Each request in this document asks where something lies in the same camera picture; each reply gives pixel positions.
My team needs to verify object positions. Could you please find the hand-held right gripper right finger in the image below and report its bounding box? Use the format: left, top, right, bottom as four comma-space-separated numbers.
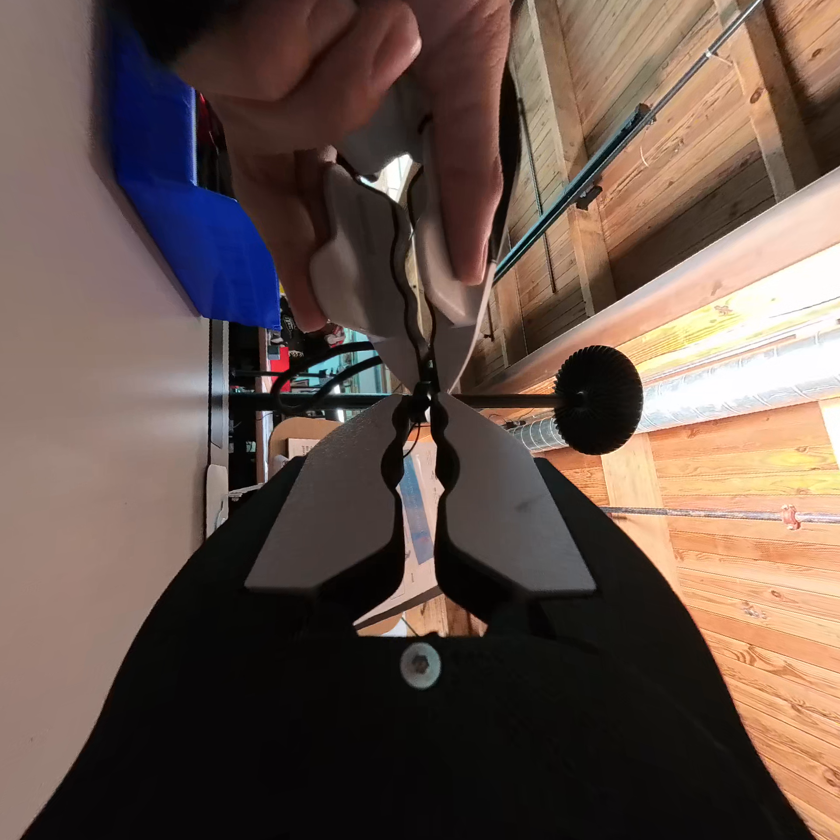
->
433, 392, 598, 623

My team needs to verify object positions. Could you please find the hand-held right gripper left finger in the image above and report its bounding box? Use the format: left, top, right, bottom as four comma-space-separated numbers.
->
245, 394, 406, 621

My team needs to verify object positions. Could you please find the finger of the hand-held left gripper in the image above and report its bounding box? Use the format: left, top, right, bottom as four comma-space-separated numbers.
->
407, 125, 509, 395
308, 161, 431, 391

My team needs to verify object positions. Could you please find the white desk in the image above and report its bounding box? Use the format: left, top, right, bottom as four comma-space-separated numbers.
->
0, 0, 231, 840

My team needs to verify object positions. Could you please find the person's left hand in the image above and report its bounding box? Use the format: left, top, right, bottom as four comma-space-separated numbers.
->
174, 0, 514, 334

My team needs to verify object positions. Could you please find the black stand pole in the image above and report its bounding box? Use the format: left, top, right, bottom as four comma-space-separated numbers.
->
230, 390, 578, 411

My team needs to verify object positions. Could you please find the black ribbed ball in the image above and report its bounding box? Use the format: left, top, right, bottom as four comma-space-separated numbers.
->
553, 344, 644, 457

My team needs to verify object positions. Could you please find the blue plastic bin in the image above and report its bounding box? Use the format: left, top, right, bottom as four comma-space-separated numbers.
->
108, 13, 283, 332

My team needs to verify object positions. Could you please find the thin metal rod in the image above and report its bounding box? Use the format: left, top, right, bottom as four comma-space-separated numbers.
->
600, 504, 840, 529
646, 0, 769, 116

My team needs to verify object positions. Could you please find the black cable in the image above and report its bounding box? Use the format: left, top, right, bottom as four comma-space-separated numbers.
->
269, 341, 378, 414
279, 354, 395, 414

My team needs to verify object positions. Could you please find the black ceiling rail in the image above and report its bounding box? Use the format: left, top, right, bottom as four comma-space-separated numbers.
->
492, 105, 657, 280

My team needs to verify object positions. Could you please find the silver ventilation duct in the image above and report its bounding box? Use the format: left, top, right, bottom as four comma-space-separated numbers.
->
505, 325, 840, 454

